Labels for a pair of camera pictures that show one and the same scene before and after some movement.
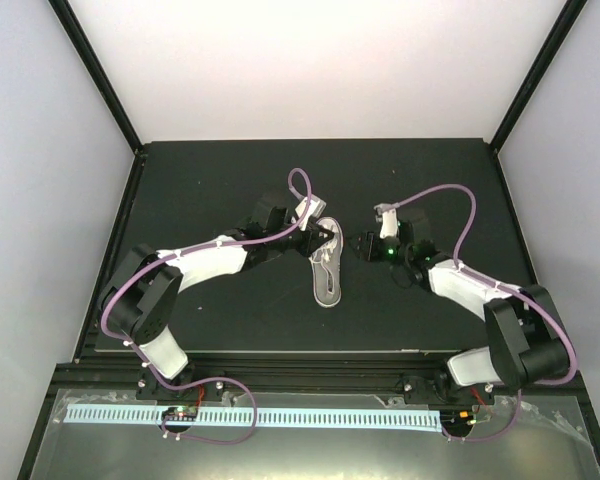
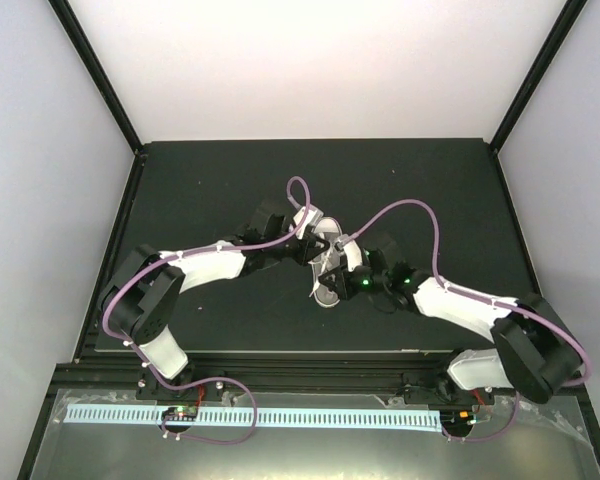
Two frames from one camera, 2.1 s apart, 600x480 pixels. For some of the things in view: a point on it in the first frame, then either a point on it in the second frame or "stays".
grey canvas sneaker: (327, 265) stays
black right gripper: (368, 243) to (344, 291)
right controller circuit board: (457, 421) stays
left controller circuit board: (180, 413) stays
